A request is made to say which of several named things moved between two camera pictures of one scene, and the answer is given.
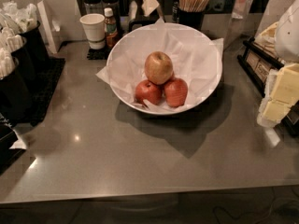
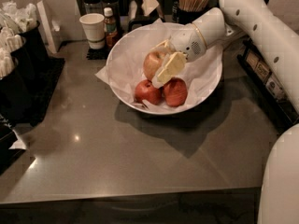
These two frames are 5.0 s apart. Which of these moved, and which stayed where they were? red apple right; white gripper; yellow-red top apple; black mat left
Moved: white gripper
Stayed: black mat left; red apple right; yellow-red top apple
